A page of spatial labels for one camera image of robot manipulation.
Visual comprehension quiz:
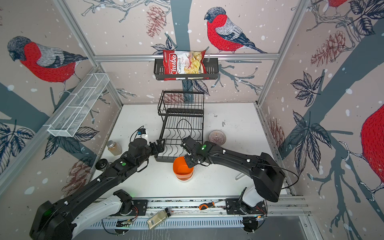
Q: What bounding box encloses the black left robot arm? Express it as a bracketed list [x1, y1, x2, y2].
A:
[30, 138, 165, 240]

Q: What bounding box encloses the white wire wall shelf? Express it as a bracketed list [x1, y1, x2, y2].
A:
[48, 73, 110, 137]

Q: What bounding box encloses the red cassava chips bag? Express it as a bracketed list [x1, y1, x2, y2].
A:
[163, 50, 207, 76]

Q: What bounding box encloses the small jar with brown contents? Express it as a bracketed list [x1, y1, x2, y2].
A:
[107, 140, 123, 156]

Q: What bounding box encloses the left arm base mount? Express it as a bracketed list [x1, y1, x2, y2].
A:
[110, 190, 149, 218]

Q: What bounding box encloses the black wall basket shelf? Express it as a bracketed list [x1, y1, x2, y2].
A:
[154, 59, 219, 81]

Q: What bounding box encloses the orange handled screwdriver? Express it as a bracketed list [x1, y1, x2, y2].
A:
[199, 202, 215, 211]

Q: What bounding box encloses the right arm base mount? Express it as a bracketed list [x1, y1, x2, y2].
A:
[224, 188, 268, 234]

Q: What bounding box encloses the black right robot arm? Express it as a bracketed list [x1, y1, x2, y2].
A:
[181, 136, 286, 203]

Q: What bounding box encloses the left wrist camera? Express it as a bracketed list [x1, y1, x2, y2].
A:
[135, 127, 147, 138]

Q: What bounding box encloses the beige electronic box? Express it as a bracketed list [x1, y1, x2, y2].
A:
[147, 208, 171, 230]

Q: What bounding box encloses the orange glass bowl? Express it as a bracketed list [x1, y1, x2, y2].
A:
[173, 157, 194, 182]

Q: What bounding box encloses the black wire dish rack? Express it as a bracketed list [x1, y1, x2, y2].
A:
[155, 91, 205, 163]

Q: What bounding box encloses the striped patterned bowl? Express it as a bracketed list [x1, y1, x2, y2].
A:
[209, 130, 227, 146]

